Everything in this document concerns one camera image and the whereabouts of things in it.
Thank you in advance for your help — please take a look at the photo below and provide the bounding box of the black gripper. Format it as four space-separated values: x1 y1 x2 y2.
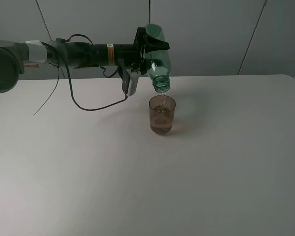
118 27 170 74

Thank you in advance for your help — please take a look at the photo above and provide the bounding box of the green transparent plastic bottle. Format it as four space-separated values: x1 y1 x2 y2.
145 24 171 94

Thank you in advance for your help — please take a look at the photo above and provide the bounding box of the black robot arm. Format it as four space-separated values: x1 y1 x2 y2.
0 27 170 96

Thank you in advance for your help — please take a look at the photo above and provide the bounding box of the translucent pink plastic cup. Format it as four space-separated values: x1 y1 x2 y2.
149 95 176 135

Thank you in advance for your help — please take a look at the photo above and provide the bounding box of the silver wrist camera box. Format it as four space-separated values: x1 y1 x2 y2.
122 70 139 97

